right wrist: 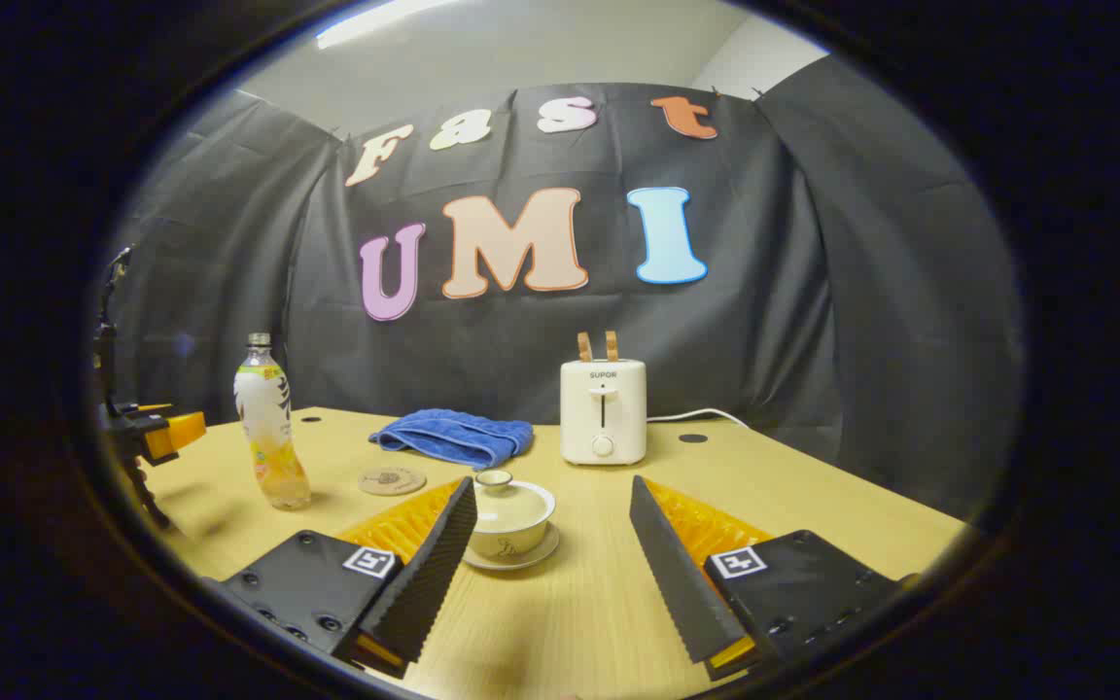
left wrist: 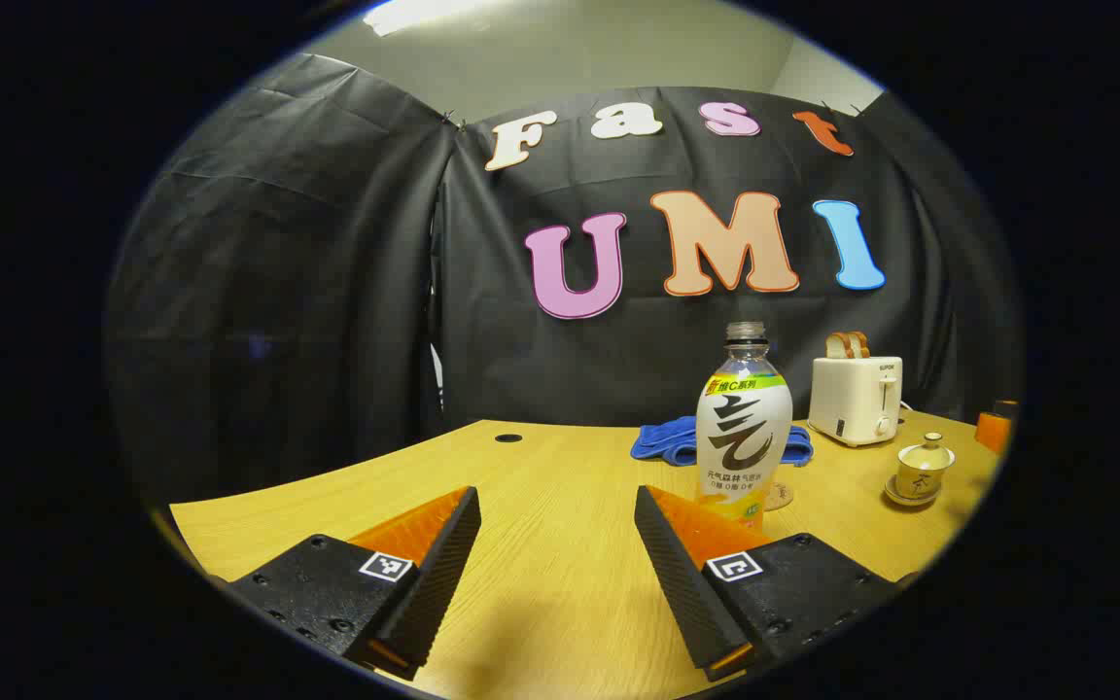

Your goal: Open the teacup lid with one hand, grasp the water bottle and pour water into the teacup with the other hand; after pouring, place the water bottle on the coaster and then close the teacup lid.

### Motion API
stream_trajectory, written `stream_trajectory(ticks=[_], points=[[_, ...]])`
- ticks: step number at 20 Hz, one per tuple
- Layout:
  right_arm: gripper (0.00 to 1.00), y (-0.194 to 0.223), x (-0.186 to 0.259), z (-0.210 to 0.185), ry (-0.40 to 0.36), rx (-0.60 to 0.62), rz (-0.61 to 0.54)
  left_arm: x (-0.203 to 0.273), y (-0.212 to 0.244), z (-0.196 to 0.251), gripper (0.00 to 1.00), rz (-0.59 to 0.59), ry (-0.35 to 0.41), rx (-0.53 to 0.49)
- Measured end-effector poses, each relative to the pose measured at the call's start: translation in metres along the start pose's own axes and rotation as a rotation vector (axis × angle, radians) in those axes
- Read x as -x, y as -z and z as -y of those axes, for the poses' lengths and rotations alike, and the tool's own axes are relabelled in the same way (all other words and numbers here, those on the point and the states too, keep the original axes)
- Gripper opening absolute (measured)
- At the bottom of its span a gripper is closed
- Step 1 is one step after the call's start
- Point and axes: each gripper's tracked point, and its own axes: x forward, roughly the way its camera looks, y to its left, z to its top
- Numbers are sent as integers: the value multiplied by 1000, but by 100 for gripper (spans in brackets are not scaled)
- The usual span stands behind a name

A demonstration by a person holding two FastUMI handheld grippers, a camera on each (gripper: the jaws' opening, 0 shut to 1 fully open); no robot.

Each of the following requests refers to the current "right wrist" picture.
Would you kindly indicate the toast slice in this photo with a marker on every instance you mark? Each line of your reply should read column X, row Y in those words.
column 584, row 347
column 612, row 346

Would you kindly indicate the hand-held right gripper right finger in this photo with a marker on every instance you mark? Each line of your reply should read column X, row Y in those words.
column 682, row 583

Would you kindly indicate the round cork coaster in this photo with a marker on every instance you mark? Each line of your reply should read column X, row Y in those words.
column 392, row 480

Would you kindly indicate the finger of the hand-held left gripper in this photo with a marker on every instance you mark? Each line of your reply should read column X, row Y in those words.
column 176, row 433

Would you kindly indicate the cream ceramic saucer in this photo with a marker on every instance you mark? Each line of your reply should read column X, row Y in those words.
column 531, row 561

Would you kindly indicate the clear labelled water bottle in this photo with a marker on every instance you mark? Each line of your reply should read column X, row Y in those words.
column 268, row 428

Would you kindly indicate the white toaster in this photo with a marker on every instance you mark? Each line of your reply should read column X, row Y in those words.
column 604, row 413

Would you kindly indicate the cream ceramic teacup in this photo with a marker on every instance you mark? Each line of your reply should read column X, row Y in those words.
column 511, row 540

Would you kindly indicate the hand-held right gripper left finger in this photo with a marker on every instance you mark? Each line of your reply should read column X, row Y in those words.
column 424, row 583

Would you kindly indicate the blue towel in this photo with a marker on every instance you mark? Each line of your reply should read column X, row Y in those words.
column 453, row 436

